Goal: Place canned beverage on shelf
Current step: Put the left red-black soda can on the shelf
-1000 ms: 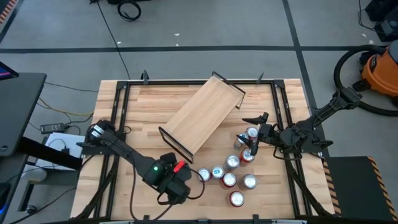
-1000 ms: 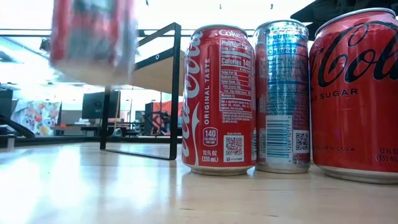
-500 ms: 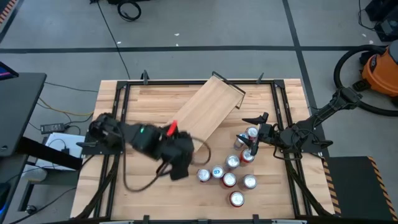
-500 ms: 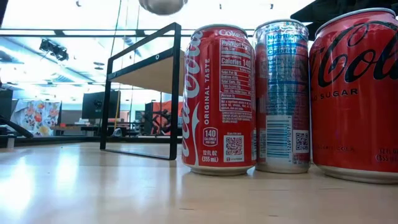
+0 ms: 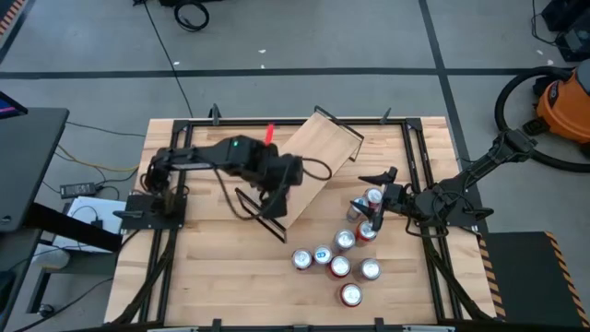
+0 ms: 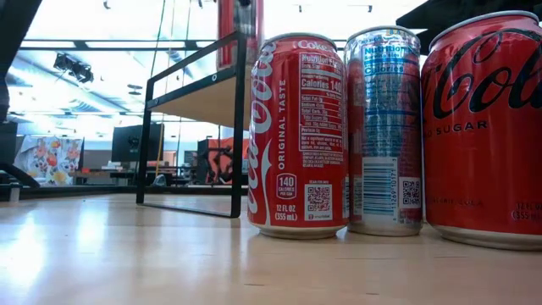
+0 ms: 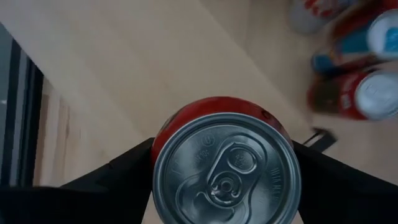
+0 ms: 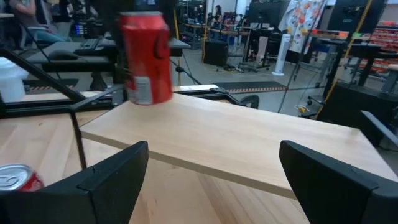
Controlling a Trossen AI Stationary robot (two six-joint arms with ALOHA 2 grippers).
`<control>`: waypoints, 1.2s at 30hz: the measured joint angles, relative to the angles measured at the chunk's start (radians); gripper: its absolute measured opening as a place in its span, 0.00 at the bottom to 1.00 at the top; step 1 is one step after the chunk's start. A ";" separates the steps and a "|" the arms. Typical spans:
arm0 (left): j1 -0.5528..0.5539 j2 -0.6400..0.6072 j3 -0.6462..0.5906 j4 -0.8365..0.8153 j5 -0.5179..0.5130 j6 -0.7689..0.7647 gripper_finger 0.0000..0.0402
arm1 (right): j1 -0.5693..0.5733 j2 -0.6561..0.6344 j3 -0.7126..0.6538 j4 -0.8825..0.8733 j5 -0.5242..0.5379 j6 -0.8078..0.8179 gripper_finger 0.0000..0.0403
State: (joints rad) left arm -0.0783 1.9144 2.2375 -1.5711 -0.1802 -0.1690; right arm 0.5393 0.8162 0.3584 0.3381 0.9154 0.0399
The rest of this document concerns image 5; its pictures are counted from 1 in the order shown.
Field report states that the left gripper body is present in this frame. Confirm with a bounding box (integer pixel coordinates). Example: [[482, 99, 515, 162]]
[[255, 182, 292, 220]]

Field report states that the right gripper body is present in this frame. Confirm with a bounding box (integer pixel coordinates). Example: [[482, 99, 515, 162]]
[[381, 182, 414, 219]]

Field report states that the red Coca-Cola can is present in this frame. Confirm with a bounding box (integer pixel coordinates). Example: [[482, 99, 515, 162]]
[[355, 219, 379, 244], [327, 255, 352, 280], [290, 248, 314, 272]]

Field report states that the silver blue Red Bull can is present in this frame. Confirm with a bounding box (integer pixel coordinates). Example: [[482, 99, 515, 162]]
[[313, 244, 334, 266], [345, 196, 370, 223]]

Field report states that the silver Diet Coke can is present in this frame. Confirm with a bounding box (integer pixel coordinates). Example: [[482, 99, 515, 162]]
[[332, 229, 357, 254], [357, 257, 383, 283]]

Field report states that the red Coke Zero Sugar can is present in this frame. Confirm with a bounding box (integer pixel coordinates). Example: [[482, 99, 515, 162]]
[[339, 282, 364, 309]]

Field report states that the black platform with hazard stripes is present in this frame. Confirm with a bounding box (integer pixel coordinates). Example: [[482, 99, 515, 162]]
[[478, 230, 590, 329]]

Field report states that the white box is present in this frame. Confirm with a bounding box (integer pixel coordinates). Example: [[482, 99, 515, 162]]
[[51, 196, 128, 254]]

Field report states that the orange vacuum cleaner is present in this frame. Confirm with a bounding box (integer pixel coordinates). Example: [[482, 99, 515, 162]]
[[523, 58, 590, 157]]

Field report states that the black power adapter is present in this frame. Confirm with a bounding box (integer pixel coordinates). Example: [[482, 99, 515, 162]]
[[59, 182, 98, 199]]

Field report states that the black desk support bar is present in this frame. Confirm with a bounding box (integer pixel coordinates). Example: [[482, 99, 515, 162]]
[[25, 201, 124, 254]]

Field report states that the black equipment case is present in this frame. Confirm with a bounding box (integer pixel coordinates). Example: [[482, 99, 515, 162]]
[[539, 0, 590, 64]]

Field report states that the black desk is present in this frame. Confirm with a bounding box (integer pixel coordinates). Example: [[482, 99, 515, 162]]
[[0, 107, 70, 234]]

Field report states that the computer monitor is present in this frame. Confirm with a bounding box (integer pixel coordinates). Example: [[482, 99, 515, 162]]
[[0, 90, 29, 120]]

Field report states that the dark mat with hazard stripes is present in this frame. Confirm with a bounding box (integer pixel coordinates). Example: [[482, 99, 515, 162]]
[[0, 0, 28, 37]]

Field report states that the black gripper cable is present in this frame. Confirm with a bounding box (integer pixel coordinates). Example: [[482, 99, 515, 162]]
[[404, 202, 455, 240], [301, 158, 334, 182]]

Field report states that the black cable bundle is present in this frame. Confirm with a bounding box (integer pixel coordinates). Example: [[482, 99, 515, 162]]
[[110, 228, 179, 326], [421, 230, 494, 322]]

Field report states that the orange shop vacuum with hose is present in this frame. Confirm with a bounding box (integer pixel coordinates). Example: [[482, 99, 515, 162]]
[[494, 65, 590, 174]]

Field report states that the long black floor cable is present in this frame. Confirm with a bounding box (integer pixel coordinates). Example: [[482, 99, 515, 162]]
[[140, 0, 195, 119]]

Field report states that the thin black cable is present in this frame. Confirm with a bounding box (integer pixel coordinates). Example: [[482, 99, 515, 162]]
[[64, 120, 148, 138]]

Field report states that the coiled black cable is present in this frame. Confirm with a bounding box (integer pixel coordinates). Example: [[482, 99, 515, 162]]
[[172, 0, 211, 33]]

